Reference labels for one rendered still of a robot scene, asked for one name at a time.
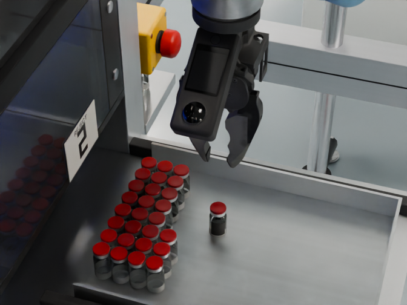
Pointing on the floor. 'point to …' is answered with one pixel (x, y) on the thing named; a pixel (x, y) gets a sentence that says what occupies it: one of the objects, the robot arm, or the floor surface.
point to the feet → (330, 154)
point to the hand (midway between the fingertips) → (217, 159)
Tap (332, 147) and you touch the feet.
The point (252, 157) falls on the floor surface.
